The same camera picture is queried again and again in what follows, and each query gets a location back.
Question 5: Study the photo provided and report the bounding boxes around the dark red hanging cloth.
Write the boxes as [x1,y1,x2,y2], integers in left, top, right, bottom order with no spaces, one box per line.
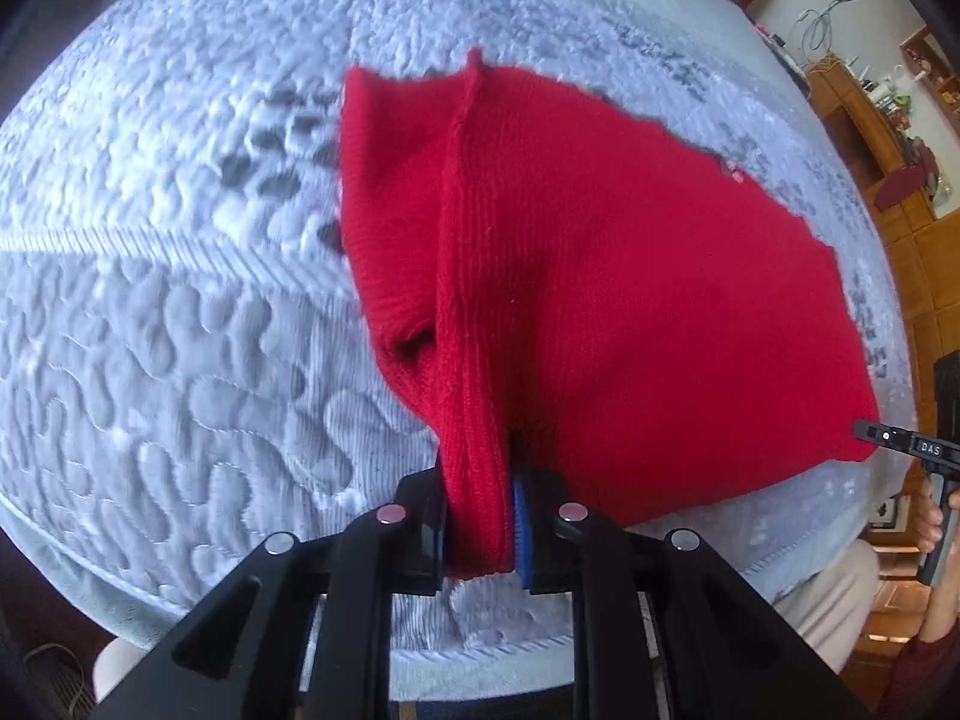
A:
[872,142,940,212]

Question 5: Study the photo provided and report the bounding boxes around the person's left leg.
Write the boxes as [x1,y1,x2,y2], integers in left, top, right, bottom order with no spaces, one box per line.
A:
[93,636,152,707]

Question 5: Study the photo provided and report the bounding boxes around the wall cables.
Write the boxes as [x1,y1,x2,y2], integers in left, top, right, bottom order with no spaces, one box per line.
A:
[793,0,887,70]

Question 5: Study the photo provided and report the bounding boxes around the person's right leg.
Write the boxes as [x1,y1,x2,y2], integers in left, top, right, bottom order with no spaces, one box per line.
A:
[771,538,880,674]

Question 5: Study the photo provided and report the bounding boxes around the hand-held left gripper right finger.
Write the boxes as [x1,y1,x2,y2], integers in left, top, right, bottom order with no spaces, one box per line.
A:
[510,465,875,720]

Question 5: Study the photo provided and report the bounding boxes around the red knitted sweater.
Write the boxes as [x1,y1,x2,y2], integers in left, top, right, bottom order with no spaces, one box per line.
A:
[339,47,881,580]

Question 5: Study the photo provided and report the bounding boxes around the person's right hand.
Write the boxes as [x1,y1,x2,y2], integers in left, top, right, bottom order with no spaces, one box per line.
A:
[904,489,960,552]

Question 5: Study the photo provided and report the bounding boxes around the wooden wall shelf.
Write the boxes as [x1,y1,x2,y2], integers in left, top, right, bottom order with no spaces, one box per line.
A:
[898,25,960,122]

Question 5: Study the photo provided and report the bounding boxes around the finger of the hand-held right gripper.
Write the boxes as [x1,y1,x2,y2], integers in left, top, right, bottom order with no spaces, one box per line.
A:
[853,420,913,452]

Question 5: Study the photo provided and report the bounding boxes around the grey patterned quilt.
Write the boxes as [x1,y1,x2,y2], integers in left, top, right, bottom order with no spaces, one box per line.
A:
[0,0,920,650]

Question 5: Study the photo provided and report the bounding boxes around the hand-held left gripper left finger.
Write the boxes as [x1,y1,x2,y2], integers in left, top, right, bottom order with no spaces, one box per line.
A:
[90,468,451,720]

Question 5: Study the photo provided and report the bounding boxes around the person's right forearm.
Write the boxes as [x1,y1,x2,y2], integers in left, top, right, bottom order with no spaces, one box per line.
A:
[896,579,960,720]

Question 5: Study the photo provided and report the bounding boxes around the person's leg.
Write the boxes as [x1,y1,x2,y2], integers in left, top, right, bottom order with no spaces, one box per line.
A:
[771,538,880,674]
[93,636,152,707]

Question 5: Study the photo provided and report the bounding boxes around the wooden desk cabinet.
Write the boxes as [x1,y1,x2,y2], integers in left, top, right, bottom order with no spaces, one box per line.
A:
[805,51,960,362]

